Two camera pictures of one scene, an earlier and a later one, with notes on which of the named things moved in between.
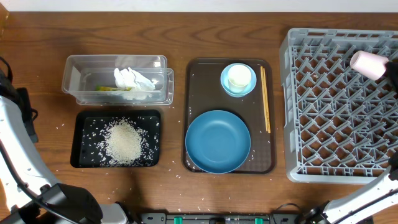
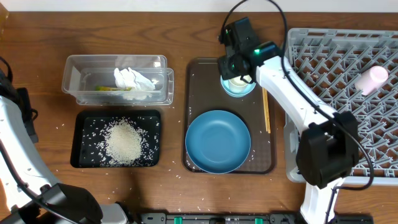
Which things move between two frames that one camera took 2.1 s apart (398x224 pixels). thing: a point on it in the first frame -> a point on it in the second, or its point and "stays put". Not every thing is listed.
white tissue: (127, 78) stays put
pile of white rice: (124, 141) stays put
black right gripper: (393, 66) -> (227, 73)
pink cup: (370, 65) -> (372, 79)
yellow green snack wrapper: (101, 88) stays put
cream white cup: (239, 78) stays put
